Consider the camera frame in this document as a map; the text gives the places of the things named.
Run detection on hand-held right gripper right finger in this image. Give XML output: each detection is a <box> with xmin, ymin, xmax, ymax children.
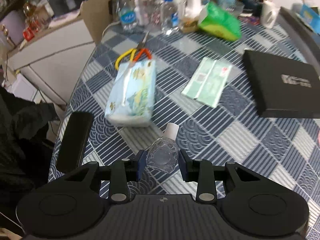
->
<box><xmin>179</xmin><ymin>150</ymin><xmax>260</xmax><ymax>203</ymax></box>

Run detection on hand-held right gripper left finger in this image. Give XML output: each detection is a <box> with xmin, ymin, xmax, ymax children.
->
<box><xmin>64</xmin><ymin>150</ymin><xmax>147</xmax><ymax>203</ymax></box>

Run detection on small clear glass bottle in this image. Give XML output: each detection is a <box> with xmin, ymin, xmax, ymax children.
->
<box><xmin>145</xmin><ymin>123</ymin><xmax>180</xmax><ymax>174</ymax></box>

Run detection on black box lid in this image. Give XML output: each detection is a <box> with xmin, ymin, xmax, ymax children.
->
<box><xmin>242</xmin><ymin>49</ymin><xmax>320</xmax><ymax>118</ymax></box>

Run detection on patterned cloth desktop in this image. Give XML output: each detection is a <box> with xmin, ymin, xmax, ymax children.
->
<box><xmin>47</xmin><ymin>21</ymin><xmax>320</xmax><ymax>240</ymax></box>

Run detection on black smartphone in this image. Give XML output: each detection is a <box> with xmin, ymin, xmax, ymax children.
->
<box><xmin>55</xmin><ymin>112</ymin><xmax>94</xmax><ymax>173</ymax></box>

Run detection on pale blue tissue pack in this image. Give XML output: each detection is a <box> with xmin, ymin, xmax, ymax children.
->
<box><xmin>104</xmin><ymin>59</ymin><xmax>157</xmax><ymax>127</ymax></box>

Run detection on green face mask packet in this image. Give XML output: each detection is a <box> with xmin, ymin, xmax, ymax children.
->
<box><xmin>181</xmin><ymin>57</ymin><xmax>233</xmax><ymax>108</ymax></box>

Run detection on person's dark clothing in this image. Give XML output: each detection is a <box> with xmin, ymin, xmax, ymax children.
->
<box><xmin>0</xmin><ymin>87</ymin><xmax>60</xmax><ymax>233</ymax></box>

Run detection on yellow and orange scissors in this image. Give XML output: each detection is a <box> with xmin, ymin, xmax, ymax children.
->
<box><xmin>115</xmin><ymin>31</ymin><xmax>152</xmax><ymax>69</ymax></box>

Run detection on white cabinet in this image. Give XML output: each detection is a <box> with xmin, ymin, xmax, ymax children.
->
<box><xmin>7</xmin><ymin>17</ymin><xmax>98</xmax><ymax>105</ymax></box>

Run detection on green tissue pack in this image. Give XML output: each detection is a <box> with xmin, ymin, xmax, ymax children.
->
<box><xmin>197</xmin><ymin>2</ymin><xmax>242</xmax><ymax>42</ymax></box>

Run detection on blue cap water bottle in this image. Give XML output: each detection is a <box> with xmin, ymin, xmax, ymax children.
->
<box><xmin>160</xmin><ymin>0</ymin><xmax>180</xmax><ymax>34</ymax></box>
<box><xmin>115</xmin><ymin>0</ymin><xmax>139</xmax><ymax>33</ymax></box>

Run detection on clear plastic tumbler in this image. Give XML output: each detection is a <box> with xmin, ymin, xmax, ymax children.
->
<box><xmin>136</xmin><ymin>0</ymin><xmax>160</xmax><ymax>28</ymax></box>

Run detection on small light blue basket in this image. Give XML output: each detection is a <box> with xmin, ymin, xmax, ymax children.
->
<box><xmin>216</xmin><ymin>0</ymin><xmax>237</xmax><ymax>9</ymax></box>

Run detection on white mug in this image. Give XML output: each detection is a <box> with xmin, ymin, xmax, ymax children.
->
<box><xmin>261</xmin><ymin>0</ymin><xmax>280</xmax><ymax>29</ymax></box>

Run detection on blue plastic basket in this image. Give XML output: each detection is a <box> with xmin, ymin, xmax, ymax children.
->
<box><xmin>299</xmin><ymin>0</ymin><xmax>320</xmax><ymax>34</ymax></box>

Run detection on dark wall shelf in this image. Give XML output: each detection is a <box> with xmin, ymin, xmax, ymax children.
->
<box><xmin>0</xmin><ymin>0</ymin><xmax>90</xmax><ymax>43</ymax></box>

